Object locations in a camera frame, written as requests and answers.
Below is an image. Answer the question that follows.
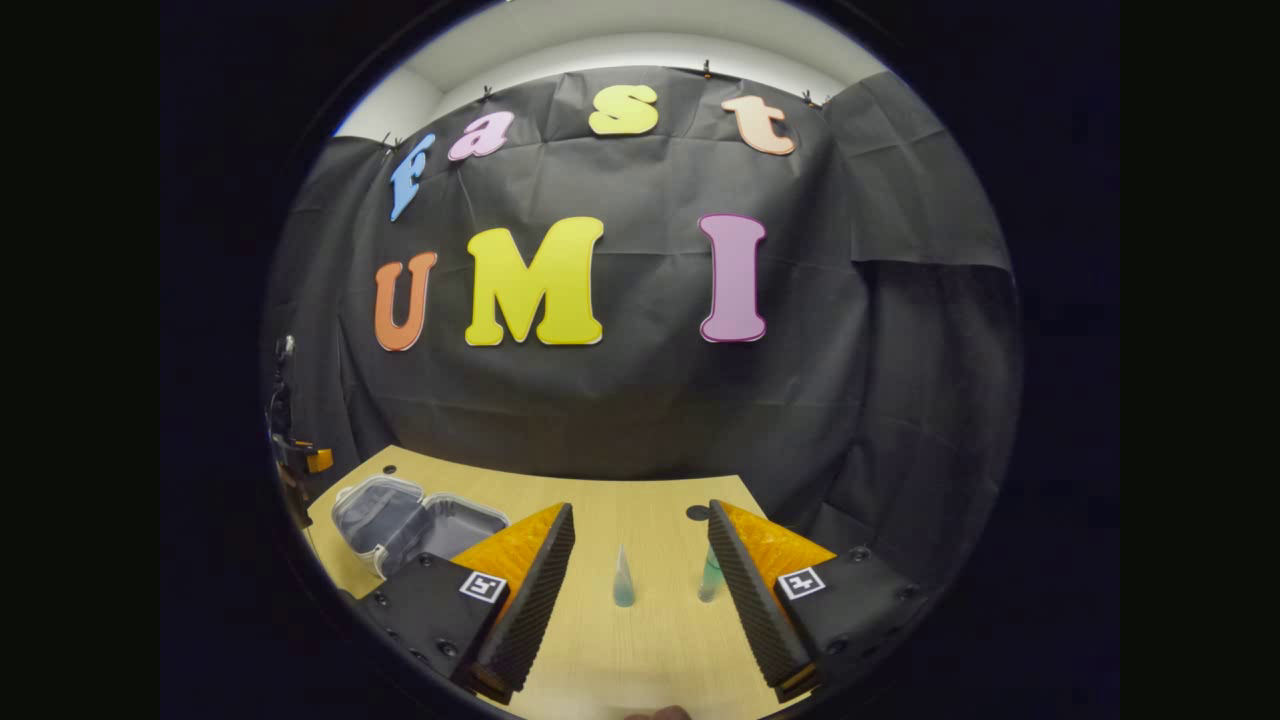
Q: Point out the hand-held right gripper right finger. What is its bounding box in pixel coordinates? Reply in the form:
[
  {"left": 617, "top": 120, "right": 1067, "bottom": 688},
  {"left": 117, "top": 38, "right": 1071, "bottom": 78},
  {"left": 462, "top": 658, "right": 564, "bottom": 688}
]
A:
[{"left": 706, "top": 498, "right": 938, "bottom": 705}]

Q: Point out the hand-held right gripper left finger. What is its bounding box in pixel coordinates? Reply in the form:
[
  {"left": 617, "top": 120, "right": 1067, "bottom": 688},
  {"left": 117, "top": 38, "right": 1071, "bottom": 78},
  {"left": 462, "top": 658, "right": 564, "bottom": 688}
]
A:
[{"left": 358, "top": 500, "right": 578, "bottom": 706}]

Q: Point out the white suitcase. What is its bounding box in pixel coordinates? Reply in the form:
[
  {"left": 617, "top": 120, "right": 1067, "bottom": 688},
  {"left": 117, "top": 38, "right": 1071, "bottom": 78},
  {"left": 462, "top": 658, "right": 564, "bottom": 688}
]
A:
[{"left": 330, "top": 474, "right": 512, "bottom": 581}]

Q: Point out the black backdrop cloth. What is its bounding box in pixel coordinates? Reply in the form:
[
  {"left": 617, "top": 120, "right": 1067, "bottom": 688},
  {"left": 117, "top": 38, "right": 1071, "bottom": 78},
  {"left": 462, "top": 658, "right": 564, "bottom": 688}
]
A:
[{"left": 265, "top": 62, "right": 1026, "bottom": 561}]

